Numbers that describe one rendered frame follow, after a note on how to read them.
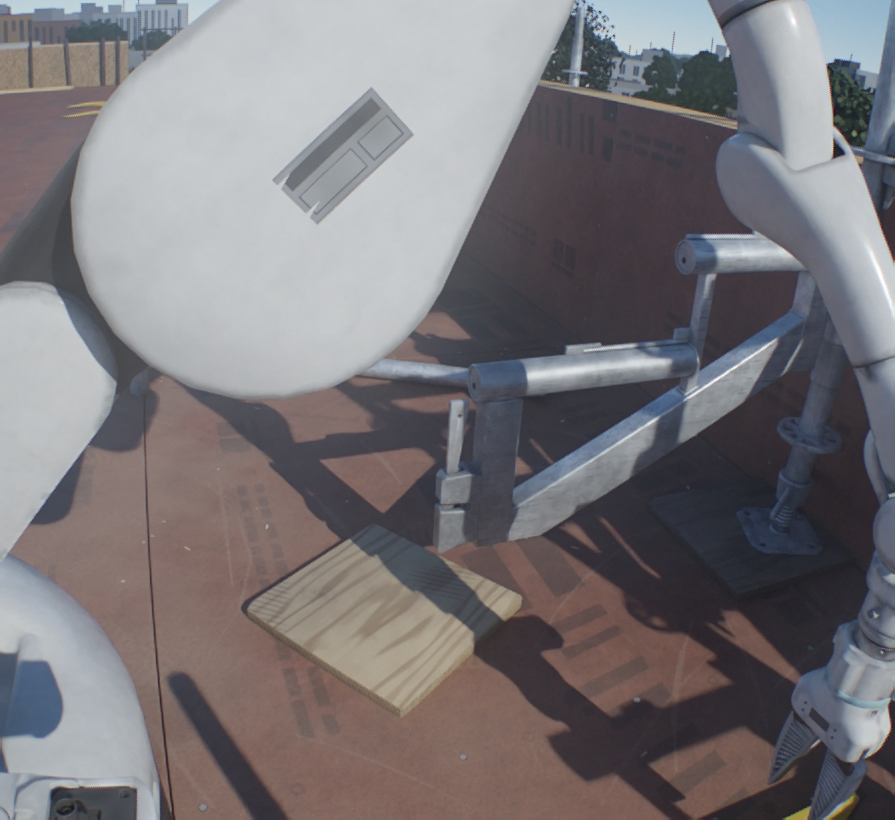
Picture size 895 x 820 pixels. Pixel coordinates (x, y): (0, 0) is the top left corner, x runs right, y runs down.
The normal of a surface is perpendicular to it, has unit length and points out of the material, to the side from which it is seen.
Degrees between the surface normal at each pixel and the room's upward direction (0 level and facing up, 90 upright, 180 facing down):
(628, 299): 90
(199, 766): 0
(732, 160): 101
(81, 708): 35
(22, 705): 0
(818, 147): 97
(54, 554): 0
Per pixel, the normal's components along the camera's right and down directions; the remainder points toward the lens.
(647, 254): -0.94, 0.09
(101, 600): 0.07, -0.90
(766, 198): -0.83, 0.43
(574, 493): 0.34, 0.43
